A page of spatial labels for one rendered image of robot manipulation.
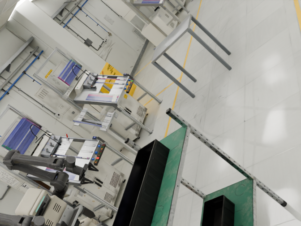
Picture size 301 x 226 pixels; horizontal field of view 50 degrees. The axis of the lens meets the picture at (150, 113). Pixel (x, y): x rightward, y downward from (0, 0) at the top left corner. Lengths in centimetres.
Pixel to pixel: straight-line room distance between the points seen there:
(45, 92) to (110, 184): 178
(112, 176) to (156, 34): 446
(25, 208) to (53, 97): 314
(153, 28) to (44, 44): 260
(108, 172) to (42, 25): 376
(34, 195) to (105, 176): 231
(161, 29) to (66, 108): 365
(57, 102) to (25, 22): 244
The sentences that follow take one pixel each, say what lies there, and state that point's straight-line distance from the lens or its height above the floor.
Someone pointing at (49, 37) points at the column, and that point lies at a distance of 710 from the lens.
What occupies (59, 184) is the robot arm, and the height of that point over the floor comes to 124.
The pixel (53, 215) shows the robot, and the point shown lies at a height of 116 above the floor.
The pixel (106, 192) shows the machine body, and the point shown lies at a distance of 447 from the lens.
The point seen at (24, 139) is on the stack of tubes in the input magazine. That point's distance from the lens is 438.
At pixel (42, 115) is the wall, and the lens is 653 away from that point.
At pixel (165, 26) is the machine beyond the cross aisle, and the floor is 30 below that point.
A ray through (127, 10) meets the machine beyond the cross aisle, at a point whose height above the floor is 120.
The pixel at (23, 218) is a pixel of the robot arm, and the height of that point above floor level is 136.
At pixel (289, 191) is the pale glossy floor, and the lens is 250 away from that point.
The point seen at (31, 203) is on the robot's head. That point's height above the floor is 133.
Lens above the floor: 174
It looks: 18 degrees down
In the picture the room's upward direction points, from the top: 52 degrees counter-clockwise
